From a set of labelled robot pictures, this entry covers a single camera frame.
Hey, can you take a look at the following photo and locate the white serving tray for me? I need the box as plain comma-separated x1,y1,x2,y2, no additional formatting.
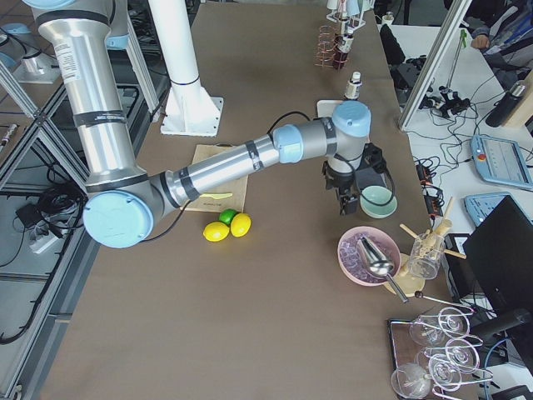
316,100,344,118

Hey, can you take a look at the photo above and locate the black monitor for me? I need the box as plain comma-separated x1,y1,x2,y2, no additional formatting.
464,197,532,313

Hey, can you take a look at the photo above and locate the black water bottle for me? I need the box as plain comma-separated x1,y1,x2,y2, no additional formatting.
486,80,527,128

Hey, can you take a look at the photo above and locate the yellow plastic knife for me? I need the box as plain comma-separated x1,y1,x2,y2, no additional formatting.
201,192,233,200

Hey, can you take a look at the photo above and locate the glass jar on wooden stand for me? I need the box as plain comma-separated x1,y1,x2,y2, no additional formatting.
395,197,466,298

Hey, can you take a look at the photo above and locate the wooden cutting board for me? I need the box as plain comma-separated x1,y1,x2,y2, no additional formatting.
187,144,248,213

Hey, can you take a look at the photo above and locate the tea bottle in rack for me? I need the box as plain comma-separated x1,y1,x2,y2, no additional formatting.
332,26,354,70

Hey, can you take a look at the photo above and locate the yellow lemon front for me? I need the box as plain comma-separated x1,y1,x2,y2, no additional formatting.
202,221,230,243

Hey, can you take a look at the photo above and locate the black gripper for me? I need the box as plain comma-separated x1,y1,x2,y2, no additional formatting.
321,157,359,216

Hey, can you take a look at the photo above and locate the grey folded cloth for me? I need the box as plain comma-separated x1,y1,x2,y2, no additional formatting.
356,167,386,190

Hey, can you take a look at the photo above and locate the green lime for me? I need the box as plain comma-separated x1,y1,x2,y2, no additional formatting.
218,208,238,226

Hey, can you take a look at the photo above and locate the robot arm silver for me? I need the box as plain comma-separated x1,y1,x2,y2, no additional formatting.
30,1,371,248

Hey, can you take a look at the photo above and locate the yellow lemon back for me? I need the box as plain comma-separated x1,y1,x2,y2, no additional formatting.
230,212,252,238

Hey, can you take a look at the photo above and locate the copper wire bottle rack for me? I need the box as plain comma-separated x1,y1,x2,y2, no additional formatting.
314,25,347,70

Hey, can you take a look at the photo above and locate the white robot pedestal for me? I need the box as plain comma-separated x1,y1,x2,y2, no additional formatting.
149,0,223,138

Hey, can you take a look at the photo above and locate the tea bottle white cap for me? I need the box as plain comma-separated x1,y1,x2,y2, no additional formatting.
344,71,362,100

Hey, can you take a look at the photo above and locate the teach pendant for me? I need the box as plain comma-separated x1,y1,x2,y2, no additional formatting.
471,134,532,191

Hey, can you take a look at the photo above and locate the pink bowl with ice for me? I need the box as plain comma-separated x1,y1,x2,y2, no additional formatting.
337,226,401,287

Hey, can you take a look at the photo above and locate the yellow lemon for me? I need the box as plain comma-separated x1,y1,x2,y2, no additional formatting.
230,212,252,238
202,221,230,243

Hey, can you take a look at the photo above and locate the wine glass rack tray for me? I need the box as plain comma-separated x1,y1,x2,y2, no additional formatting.
387,302,493,399

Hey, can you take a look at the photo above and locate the metal ice scoop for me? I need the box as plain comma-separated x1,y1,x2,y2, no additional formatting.
357,237,409,303

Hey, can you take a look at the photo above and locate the mint green bowl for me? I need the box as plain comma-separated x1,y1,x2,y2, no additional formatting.
361,186,398,219

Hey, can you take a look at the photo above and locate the white wire cup stand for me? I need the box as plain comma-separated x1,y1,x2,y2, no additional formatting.
326,0,373,35

